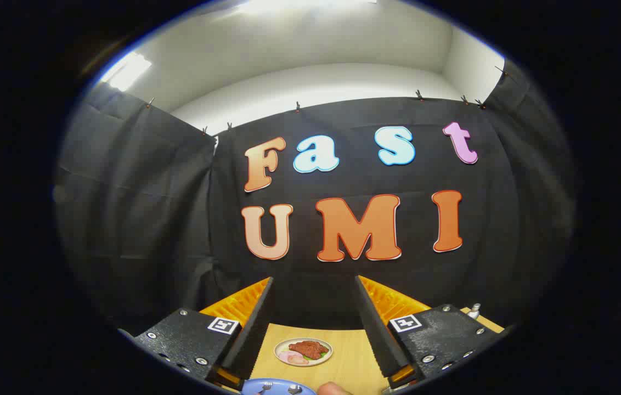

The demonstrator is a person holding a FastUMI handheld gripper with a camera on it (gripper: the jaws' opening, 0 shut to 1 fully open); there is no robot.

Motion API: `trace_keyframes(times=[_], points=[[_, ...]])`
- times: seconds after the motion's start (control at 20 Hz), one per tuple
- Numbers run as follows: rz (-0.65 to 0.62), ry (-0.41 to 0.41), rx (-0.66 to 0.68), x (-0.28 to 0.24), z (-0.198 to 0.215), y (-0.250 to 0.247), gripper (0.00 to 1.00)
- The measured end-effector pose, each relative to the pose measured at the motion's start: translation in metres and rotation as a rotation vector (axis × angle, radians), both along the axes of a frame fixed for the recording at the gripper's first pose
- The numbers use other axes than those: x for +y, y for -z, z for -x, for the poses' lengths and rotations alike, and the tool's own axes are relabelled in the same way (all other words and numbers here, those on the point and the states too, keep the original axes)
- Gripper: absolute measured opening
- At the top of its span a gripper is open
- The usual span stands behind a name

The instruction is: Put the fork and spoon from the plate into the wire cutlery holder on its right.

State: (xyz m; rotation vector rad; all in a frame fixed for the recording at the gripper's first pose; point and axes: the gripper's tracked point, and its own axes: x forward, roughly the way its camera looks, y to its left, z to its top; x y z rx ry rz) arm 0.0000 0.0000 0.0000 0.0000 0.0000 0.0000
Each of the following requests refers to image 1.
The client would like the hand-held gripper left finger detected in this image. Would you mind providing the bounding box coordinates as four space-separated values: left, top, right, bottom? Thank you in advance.
118 276 275 391

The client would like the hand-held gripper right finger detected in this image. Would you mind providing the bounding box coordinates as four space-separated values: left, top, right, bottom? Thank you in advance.
354 275 509 391

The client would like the beige food plate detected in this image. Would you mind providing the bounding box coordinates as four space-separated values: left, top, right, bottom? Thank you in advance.
274 337 334 367

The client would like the brown steak piece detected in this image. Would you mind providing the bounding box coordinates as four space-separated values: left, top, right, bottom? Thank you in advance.
289 340 329 360

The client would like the blue plate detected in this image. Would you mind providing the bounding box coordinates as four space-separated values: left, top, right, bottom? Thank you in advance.
241 378 318 395

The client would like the row of small backdrop clips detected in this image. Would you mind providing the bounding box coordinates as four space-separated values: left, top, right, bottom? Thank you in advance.
146 66 509 135

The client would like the ceiling light panel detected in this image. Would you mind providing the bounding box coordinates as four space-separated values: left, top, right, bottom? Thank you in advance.
103 52 153 92
234 0 378 15

